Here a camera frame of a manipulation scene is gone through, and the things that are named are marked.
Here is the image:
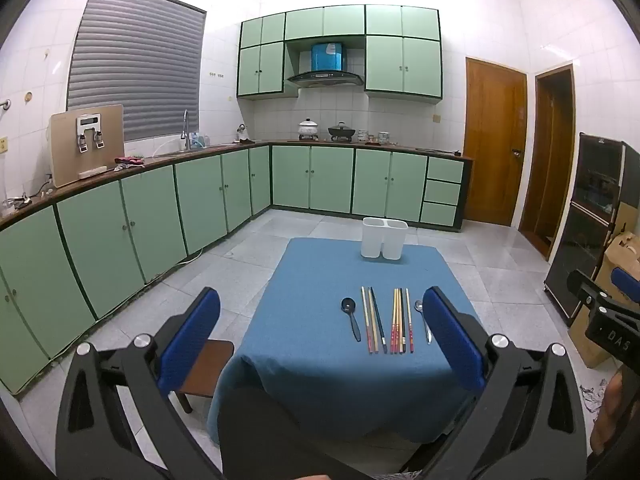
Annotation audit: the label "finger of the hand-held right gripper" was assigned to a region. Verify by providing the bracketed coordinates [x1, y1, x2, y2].
[610, 266, 640, 307]
[566, 269, 610, 312]

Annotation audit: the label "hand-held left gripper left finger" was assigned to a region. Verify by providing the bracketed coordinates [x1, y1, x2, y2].
[55, 286, 236, 480]

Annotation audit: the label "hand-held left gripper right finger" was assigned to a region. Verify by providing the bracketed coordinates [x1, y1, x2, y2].
[422, 286, 588, 480]

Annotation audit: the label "plain bamboo chopstick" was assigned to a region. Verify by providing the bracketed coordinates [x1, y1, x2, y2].
[361, 286, 371, 353]
[405, 288, 415, 353]

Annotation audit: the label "metal spoon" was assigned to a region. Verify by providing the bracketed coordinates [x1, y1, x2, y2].
[414, 300, 432, 345]

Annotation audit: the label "black plastic spoon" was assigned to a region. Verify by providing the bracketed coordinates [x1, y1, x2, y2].
[341, 297, 362, 342]

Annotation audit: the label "white two-compartment utensil holder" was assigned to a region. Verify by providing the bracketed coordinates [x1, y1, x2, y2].
[361, 217, 408, 261]

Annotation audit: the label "person's right hand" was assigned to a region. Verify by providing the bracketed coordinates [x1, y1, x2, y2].
[590, 374, 627, 457]

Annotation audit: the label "brown wooden stool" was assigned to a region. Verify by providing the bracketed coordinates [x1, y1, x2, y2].
[175, 339, 236, 414]

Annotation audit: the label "cardboard box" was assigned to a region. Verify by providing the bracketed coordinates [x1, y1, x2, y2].
[570, 232, 640, 368]

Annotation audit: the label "crumpled paper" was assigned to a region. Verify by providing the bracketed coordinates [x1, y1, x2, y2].
[580, 384, 605, 412]

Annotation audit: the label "black glass-door cabinet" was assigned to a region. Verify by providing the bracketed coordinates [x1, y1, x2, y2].
[543, 132, 640, 328]

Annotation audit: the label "blue tablecloth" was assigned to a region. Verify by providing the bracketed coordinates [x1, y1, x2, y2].
[207, 237, 483, 448]

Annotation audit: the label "green base cabinet row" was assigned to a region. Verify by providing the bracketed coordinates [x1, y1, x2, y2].
[0, 145, 273, 396]

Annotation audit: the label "wooden door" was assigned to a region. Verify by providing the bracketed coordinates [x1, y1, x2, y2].
[462, 56, 528, 227]

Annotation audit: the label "brown kitchen countertop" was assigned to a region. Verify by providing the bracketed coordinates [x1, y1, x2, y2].
[0, 139, 473, 233]

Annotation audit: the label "green base cabinets with drawers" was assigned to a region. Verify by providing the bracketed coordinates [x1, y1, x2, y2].
[270, 144, 473, 233]

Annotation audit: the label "beige water purifier panel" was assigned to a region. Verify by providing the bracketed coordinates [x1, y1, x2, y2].
[49, 104, 126, 188]

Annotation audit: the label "black wok with lid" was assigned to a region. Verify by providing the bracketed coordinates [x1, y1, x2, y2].
[327, 121, 357, 142]

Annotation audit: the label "grey window blind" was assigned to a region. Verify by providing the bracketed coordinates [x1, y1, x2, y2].
[66, 0, 207, 143]

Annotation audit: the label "black range hood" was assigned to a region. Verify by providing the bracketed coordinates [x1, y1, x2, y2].
[286, 41, 365, 88]

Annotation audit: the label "wooden doorway frame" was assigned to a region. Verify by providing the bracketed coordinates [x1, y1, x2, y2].
[518, 64, 576, 262]

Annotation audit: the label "green wall cabinets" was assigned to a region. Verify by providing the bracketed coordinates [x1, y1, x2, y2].
[237, 5, 443, 106]

